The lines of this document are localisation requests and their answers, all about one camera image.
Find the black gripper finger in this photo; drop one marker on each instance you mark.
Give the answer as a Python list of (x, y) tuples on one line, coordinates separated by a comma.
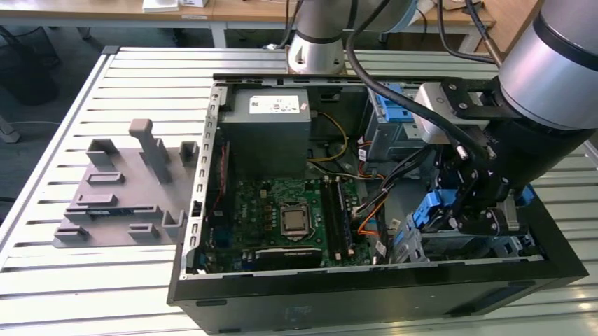
[(481, 224)]

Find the hard disk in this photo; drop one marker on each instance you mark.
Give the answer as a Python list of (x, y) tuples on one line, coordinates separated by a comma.
[(431, 210)]

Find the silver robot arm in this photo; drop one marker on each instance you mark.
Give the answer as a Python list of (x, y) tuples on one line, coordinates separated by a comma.
[(552, 52)]

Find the grey disk bay cage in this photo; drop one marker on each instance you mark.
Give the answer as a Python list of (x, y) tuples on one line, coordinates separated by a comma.
[(406, 245)]

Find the white board connector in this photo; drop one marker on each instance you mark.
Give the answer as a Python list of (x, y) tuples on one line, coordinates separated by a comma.
[(357, 211)]

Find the RAM stick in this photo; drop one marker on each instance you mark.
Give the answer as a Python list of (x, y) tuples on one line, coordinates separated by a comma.
[(116, 211), (346, 224)]

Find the grey optical drive cage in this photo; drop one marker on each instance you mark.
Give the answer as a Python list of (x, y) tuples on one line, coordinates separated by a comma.
[(387, 140)]

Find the blue drive bay latch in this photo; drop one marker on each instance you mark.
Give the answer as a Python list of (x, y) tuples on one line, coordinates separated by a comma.
[(393, 110)]

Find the wooden cabinet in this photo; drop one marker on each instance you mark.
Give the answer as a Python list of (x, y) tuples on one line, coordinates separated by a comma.
[(518, 21)]

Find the black PC case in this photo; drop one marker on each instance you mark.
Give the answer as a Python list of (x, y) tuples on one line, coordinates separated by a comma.
[(327, 301)]

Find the silver CPU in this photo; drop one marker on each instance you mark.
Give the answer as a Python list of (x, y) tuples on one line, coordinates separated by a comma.
[(294, 221)]

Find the CPU socket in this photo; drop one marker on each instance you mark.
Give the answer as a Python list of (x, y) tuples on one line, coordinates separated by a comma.
[(294, 206)]

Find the black graphics card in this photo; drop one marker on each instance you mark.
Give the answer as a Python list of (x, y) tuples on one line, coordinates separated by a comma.
[(287, 257)]

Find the brown cardboard piece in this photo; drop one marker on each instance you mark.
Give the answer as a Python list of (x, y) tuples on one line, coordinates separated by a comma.
[(458, 4)]

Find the green motherboard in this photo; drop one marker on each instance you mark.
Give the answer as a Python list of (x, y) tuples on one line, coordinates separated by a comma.
[(254, 210)]

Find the grey power supply unit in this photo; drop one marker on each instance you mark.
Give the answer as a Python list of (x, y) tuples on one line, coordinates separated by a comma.
[(262, 150)]

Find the grey parts rack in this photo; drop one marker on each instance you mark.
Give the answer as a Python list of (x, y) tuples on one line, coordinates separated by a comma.
[(126, 227)]

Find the white box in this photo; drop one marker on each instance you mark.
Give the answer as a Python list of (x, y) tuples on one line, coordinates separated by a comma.
[(160, 5), (194, 3)]

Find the wooden desk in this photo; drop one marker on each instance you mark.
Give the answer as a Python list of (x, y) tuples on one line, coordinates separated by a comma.
[(140, 17)]

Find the white stand foot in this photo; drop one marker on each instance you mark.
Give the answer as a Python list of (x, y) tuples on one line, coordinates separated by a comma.
[(10, 131)]

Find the black mesh waste bin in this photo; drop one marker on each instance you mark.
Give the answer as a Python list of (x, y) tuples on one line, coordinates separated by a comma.
[(28, 63)]

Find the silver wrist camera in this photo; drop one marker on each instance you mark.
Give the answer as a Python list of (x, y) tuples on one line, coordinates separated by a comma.
[(439, 115)]

